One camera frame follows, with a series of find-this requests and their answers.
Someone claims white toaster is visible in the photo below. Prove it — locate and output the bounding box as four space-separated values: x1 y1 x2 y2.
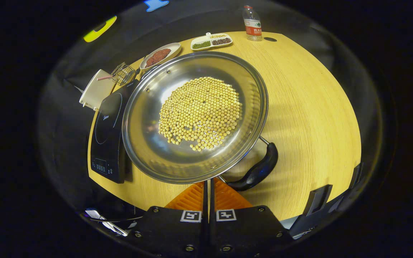
79 69 117 110

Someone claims round white plate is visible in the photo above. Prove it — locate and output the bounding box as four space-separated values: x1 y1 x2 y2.
139 43 182 70

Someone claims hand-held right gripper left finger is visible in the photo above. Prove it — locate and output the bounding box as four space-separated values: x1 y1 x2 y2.
129 180 209 258

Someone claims steel pot with black handles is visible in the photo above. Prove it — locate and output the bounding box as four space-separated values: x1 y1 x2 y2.
122 51 279 191

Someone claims black induction cooktop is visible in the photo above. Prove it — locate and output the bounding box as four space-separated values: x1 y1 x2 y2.
90 80 141 184

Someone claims white divided dish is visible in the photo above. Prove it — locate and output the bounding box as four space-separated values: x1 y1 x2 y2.
191 32 233 51

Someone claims wire mesh basket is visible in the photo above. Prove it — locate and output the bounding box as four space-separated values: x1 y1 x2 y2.
111 62 137 86

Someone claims pile of soybeans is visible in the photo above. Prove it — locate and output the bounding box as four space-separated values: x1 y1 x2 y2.
158 76 243 152

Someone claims clear water bottle red label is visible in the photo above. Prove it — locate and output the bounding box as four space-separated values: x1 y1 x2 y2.
243 5 262 42

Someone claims brown meat patty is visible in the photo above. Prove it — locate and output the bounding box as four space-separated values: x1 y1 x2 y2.
155 48 172 61
145 54 161 68

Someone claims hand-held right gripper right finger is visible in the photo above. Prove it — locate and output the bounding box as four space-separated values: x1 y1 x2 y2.
210 178 293 258

